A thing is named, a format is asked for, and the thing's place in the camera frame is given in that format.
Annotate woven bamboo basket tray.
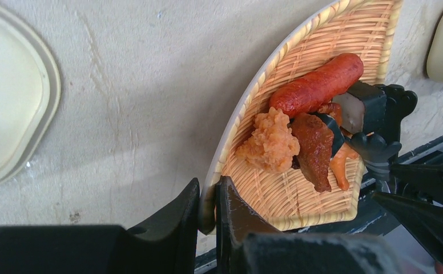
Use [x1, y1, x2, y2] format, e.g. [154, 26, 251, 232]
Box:
[199, 1, 402, 235]

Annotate beige lunch box lid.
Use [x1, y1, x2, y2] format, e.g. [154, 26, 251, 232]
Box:
[0, 6, 61, 183]

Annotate dark brown meat slice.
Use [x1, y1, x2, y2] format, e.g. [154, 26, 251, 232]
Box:
[291, 113, 334, 192]

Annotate fried chicken piece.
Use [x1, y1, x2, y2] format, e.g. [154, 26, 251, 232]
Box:
[235, 107, 300, 174]

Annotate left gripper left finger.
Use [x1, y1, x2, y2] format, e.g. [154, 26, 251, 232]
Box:
[0, 179, 200, 273]

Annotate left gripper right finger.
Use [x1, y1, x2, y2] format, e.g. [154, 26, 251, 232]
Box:
[215, 176, 402, 273]

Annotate black wrapped rice roll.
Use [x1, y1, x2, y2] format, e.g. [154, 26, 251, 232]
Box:
[332, 81, 386, 134]

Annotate red sausage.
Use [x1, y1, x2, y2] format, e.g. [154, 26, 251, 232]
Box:
[269, 53, 364, 118]

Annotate black metal tongs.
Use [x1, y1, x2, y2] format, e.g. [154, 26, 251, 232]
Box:
[348, 84, 443, 265]

